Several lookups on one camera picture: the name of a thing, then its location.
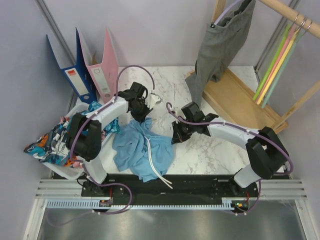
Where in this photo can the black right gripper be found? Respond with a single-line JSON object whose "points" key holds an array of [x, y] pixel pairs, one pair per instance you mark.
{"points": [[178, 136]]}

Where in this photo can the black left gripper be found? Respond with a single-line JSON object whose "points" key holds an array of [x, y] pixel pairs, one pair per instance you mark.
{"points": [[142, 117]]}

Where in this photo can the light blue mesh shorts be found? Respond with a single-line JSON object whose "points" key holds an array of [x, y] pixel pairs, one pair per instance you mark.
{"points": [[146, 154]]}

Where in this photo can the lime green hanger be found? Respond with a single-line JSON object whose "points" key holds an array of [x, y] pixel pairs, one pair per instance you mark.
{"points": [[275, 55]]}

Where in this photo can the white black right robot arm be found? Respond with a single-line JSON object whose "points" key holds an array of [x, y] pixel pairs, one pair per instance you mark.
{"points": [[265, 151]]}

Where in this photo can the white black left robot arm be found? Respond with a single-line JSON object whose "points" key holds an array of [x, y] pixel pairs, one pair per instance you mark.
{"points": [[100, 135]]}

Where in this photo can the grey shorts on hanger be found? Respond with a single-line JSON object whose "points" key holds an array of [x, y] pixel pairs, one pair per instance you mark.
{"points": [[222, 41]]}

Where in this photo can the purple hanger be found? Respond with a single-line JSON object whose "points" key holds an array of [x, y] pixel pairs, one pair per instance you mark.
{"points": [[231, 7]]}

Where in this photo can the yellow hanger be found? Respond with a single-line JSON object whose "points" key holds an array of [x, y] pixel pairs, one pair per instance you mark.
{"points": [[277, 72]]}

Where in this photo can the pale green hanger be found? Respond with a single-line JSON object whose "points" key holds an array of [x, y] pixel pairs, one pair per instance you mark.
{"points": [[279, 74]]}

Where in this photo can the pink hanger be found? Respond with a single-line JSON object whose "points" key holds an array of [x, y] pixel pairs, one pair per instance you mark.
{"points": [[292, 30]]}

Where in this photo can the white plastic laundry basket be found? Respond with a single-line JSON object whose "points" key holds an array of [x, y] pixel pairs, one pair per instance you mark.
{"points": [[88, 149]]}

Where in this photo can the patterned blue orange clothes pile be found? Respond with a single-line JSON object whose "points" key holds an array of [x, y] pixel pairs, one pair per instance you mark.
{"points": [[51, 147]]}

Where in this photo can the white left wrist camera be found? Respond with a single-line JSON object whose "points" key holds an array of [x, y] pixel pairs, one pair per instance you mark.
{"points": [[152, 100]]}

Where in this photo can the pink ring binder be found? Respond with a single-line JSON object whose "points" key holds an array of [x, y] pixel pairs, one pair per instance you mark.
{"points": [[105, 73]]}

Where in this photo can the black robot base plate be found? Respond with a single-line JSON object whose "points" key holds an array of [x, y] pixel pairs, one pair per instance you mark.
{"points": [[186, 189]]}

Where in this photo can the blue ring binder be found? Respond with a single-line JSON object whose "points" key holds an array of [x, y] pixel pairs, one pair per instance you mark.
{"points": [[76, 73]]}

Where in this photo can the light blue cable duct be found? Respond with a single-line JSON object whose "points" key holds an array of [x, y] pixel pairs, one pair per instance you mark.
{"points": [[97, 204]]}

